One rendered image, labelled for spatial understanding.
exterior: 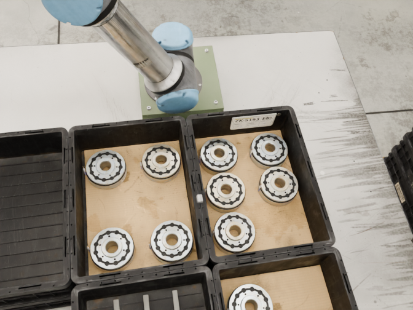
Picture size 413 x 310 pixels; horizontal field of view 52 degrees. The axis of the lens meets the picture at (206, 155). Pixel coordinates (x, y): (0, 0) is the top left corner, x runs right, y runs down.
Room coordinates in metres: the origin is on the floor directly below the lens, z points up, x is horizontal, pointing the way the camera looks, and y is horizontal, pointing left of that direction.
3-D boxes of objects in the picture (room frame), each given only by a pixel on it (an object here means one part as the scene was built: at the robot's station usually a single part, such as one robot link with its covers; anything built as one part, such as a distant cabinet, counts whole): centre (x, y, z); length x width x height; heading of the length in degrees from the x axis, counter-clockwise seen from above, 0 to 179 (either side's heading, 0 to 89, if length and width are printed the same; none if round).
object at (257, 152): (0.62, -0.17, 0.86); 0.10 x 0.10 x 0.01
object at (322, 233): (0.49, -0.13, 0.87); 0.40 x 0.30 x 0.11; 17
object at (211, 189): (0.47, -0.06, 0.86); 0.10 x 0.10 x 0.01
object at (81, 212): (0.40, 0.16, 0.87); 0.40 x 0.30 x 0.11; 17
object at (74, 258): (0.40, 0.16, 0.92); 0.40 x 0.30 x 0.02; 17
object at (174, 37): (0.86, 0.15, 0.92); 0.13 x 0.12 x 0.14; 14
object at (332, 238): (0.49, -0.13, 0.92); 0.40 x 0.30 x 0.02; 17
